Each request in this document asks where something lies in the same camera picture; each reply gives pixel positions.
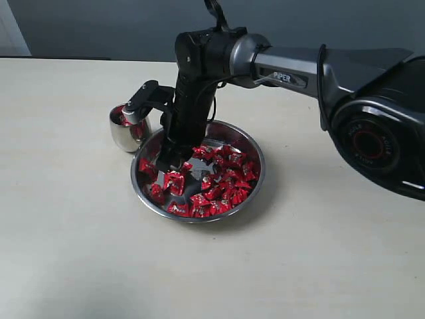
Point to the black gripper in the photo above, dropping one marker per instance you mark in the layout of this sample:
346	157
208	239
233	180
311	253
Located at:
188	123

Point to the round stainless steel plate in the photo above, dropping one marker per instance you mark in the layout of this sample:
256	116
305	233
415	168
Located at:
218	134

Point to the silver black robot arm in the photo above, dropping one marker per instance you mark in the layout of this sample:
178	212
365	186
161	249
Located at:
371	102

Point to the stainless steel cup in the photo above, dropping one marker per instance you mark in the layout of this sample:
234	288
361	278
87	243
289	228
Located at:
128	137

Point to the red wrapped candy centre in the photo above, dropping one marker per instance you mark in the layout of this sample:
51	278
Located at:
174	182

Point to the red wrapped candy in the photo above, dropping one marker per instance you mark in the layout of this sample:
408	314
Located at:
181	210
148	168
156	194
251	171
174	182

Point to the red wrapped candy far left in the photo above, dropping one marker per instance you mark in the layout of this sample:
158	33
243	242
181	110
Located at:
148	168

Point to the red wrapped candy lower left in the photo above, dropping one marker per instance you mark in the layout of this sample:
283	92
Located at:
156	194

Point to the red wrapped candy bottom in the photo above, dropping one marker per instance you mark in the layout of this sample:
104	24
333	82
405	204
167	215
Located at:
181	210

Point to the red wrapped candy right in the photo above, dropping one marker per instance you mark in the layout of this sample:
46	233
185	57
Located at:
251	171

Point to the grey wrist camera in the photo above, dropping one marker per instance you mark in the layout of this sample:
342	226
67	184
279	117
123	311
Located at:
151	95

